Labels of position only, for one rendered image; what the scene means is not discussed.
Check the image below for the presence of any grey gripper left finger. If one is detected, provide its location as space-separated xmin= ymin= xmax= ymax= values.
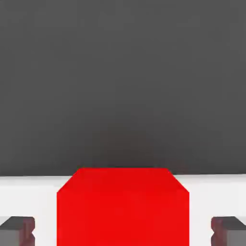
xmin=0 ymin=216 xmax=36 ymax=246

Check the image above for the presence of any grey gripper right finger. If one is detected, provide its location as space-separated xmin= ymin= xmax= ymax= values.
xmin=210 ymin=216 xmax=246 ymax=246

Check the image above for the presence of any small red cube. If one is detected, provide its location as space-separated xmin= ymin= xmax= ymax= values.
xmin=56 ymin=167 xmax=190 ymax=246

